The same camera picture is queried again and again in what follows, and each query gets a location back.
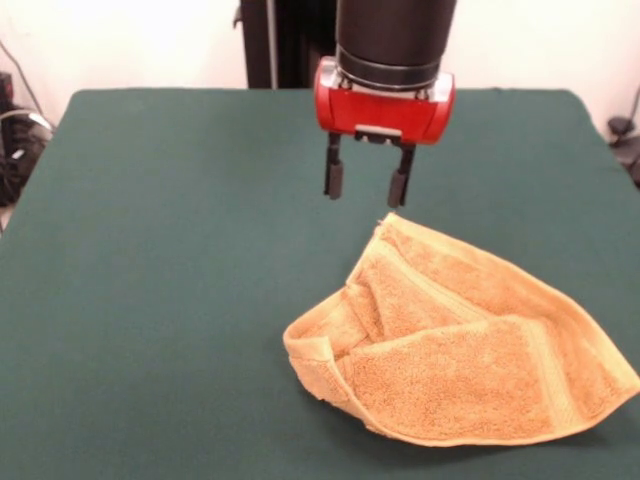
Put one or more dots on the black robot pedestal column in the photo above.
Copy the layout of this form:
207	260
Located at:
300	45

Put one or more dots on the orange terry towel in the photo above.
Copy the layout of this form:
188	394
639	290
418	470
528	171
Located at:
450	380

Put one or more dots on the dark green table cloth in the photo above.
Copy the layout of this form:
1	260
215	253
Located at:
150	300

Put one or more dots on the small black box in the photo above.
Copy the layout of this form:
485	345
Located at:
5	86

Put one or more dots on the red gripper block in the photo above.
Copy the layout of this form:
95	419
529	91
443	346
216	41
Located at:
385	112

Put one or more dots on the black floor device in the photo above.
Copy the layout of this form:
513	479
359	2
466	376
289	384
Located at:
625	145

